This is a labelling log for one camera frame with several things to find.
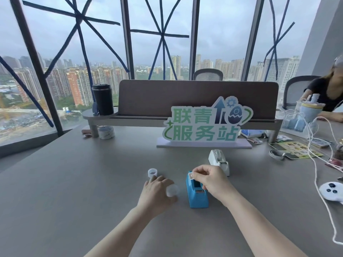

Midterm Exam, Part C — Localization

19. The person's left hand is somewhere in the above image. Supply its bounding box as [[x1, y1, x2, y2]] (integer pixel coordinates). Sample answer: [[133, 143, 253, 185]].
[[136, 175, 179, 220]]

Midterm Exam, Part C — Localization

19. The person's right hand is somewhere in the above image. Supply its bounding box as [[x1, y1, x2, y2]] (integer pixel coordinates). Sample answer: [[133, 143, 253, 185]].
[[191, 165, 237, 204]]

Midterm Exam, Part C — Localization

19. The translucent white tape roll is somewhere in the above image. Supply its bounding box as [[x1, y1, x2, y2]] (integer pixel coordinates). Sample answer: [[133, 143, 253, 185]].
[[166, 184, 180, 198]]

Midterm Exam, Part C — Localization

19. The person's left forearm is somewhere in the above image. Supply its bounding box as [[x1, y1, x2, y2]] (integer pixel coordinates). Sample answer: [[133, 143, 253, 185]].
[[84, 206, 154, 257]]

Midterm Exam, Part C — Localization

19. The person's right forearm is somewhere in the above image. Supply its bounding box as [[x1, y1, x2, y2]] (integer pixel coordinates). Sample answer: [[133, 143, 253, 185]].
[[222, 190, 306, 257]]

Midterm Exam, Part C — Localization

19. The blue tape dispenser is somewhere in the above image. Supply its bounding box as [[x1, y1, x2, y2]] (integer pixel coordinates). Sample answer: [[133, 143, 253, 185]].
[[186, 172, 210, 209]]

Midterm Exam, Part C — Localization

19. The white tape dispenser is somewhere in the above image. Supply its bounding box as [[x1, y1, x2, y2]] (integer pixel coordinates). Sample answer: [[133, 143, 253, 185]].
[[208, 149, 230, 177]]

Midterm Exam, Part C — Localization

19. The green and white standing sign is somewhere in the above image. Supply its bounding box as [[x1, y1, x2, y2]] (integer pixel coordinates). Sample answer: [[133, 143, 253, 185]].
[[156, 96, 254, 149]]

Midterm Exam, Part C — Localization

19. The grey desk shelf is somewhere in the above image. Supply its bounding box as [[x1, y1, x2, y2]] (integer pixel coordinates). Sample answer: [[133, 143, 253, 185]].
[[81, 108, 284, 144]]

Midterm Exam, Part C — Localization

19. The brown desk divider panel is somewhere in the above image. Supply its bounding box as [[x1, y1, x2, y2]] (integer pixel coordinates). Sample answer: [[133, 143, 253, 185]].
[[117, 79, 280, 123]]

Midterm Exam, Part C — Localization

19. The wide white tape roll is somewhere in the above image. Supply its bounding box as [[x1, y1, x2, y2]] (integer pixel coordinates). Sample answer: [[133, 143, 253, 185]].
[[98, 126, 116, 140]]

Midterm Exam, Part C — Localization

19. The yellow green sticker sheet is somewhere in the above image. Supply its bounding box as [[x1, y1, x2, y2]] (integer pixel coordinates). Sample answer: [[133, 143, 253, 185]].
[[269, 141, 324, 160]]

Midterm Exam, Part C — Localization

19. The grey mesh office chair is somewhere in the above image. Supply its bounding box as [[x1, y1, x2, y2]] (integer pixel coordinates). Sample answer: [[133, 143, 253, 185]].
[[282, 75, 321, 110], [193, 68, 223, 81]]

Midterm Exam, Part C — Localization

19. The black insulated tumbler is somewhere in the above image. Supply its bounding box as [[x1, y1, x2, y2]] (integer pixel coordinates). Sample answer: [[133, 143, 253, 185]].
[[91, 83, 115, 116]]

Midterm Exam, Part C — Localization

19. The white phone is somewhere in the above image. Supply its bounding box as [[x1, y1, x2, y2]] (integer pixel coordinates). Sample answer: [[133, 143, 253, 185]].
[[309, 138, 333, 148]]

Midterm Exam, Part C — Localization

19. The light blue cup with straw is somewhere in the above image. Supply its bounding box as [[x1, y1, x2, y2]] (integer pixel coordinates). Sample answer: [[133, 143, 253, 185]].
[[294, 94, 325, 132]]

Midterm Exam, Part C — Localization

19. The white game controller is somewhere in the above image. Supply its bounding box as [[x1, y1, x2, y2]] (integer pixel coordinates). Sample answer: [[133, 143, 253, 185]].
[[319, 182, 343, 205]]

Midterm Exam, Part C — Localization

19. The coiled white cable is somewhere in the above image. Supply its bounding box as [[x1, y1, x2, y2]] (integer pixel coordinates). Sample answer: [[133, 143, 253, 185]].
[[269, 149, 286, 160]]

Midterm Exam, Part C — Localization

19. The long white cable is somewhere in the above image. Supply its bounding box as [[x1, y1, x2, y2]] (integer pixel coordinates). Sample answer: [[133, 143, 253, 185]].
[[276, 108, 343, 245]]

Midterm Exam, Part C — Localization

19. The dark window frame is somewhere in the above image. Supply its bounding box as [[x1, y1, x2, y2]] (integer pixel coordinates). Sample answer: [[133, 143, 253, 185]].
[[0, 0, 266, 158]]

